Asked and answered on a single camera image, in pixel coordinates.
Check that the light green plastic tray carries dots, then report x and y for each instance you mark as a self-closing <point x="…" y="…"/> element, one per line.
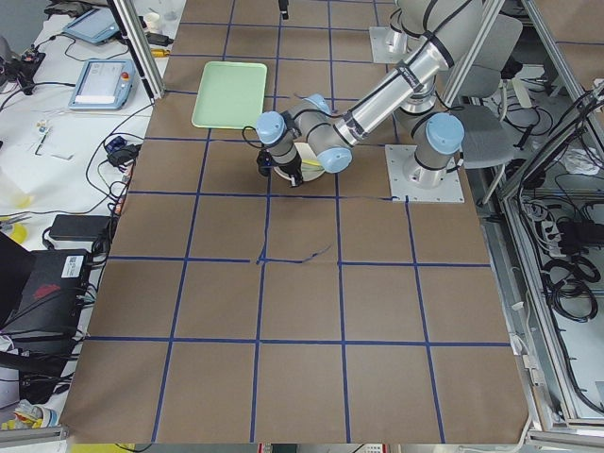
<point x="230" y="95"/>

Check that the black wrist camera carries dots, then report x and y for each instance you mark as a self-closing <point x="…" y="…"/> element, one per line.
<point x="265" y="163"/>

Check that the far teach pendant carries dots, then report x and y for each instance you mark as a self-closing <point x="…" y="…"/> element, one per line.
<point x="95" y="26"/>

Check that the grey office chair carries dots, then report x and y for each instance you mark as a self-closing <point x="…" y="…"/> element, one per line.
<point x="486" y="143"/>

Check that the teach pendant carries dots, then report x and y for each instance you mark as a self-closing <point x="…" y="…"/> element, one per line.
<point x="103" y="84"/>
<point x="95" y="26"/>

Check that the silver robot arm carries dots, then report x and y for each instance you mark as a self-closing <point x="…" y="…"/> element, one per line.
<point x="444" y="30"/>

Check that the black power adapter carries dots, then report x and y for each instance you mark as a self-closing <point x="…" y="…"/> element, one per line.
<point x="78" y="228"/>

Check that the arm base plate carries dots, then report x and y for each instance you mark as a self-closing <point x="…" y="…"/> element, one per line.
<point x="410" y="182"/>
<point x="388" y="46"/>

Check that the near teach pendant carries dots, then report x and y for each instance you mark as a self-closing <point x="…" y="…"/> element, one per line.
<point x="103" y="84"/>

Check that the aluminium frame post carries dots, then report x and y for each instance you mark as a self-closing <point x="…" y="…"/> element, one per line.
<point x="127" y="19"/>

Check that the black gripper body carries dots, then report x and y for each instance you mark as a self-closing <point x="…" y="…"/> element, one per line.
<point x="291" y="167"/>

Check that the white round plate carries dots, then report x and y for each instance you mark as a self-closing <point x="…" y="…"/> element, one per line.
<point x="305" y="153"/>

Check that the black computer case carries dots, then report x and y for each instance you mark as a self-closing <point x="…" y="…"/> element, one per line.
<point x="42" y="291"/>

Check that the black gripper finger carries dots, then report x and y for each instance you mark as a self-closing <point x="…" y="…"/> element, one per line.
<point x="296" y="181"/>
<point x="283" y="6"/>

